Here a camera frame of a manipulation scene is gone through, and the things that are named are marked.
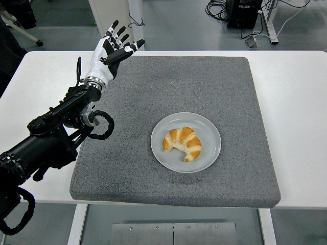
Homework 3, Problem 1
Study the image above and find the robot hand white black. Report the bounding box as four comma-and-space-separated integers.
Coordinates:
85, 19, 146, 82

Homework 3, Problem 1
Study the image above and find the golden croissant bread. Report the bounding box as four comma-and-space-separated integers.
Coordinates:
162, 126, 203, 163

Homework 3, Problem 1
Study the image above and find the light grey round plate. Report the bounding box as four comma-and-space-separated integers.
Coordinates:
150, 112, 222, 174

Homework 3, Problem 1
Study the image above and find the white cabinet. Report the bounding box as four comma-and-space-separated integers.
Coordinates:
88, 0, 146, 51

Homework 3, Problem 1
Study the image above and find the grey speckled mat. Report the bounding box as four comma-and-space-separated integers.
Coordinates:
69, 55, 282, 208

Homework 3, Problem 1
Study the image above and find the black computer box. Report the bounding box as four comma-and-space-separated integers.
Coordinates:
226, 0, 264, 29

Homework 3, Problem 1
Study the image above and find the grey foot pedal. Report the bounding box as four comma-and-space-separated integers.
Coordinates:
245, 35, 259, 48

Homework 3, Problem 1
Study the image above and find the white table leg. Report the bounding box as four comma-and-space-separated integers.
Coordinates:
67, 204, 89, 245
258, 208, 278, 245

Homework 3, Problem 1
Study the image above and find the white desk leg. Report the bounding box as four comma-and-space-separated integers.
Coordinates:
260, 0, 279, 44

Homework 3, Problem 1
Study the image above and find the thin black looped cable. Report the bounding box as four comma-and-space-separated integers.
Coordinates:
128, 12, 146, 28

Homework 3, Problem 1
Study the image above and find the black floor cable bundle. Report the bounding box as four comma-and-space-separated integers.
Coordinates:
205, 0, 229, 21

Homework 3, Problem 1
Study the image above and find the white cable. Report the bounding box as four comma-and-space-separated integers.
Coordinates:
0, 216, 7, 245

